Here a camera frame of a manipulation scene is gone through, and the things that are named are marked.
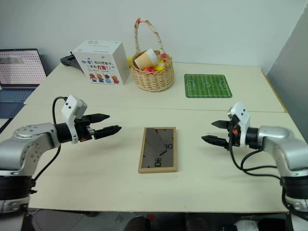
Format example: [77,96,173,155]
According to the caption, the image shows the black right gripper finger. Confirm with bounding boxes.
[211,120,231,129]
[201,135,229,148]

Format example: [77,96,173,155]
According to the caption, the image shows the wooden framed digital clock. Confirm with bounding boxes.
[138,127,178,174]

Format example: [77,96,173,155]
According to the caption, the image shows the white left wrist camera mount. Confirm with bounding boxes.
[61,94,88,145]

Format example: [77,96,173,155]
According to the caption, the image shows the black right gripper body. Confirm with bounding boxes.
[225,115,240,151]

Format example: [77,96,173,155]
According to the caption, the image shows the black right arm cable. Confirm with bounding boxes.
[228,129,282,179]

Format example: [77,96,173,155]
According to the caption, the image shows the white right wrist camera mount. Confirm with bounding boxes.
[227,101,251,148]

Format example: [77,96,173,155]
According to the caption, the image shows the white printed cardboard box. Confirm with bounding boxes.
[72,39,128,86]

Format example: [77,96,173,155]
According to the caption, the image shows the ribbed paper cup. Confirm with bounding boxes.
[133,48,159,71]

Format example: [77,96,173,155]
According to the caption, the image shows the green football field mat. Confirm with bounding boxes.
[184,73,233,99]

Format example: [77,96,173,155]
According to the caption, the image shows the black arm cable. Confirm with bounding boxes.
[228,129,282,179]
[30,96,68,181]

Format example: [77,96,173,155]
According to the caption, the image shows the laptop computer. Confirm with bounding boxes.
[0,48,47,119]

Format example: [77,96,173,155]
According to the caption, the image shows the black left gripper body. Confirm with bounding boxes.
[74,115,97,143]

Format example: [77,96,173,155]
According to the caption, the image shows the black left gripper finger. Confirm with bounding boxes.
[93,125,122,141]
[85,113,111,124]

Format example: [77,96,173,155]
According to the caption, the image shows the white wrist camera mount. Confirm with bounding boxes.
[61,94,88,145]
[227,101,251,148]

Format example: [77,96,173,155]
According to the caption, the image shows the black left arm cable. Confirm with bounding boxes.
[30,96,68,181]

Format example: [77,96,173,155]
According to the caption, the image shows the black handheld controller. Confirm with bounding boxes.
[60,53,85,74]

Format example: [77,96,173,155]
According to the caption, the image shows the wicker basket with handle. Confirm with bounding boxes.
[129,17,175,92]

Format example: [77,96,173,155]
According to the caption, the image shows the grey partition panel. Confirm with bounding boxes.
[266,9,308,137]

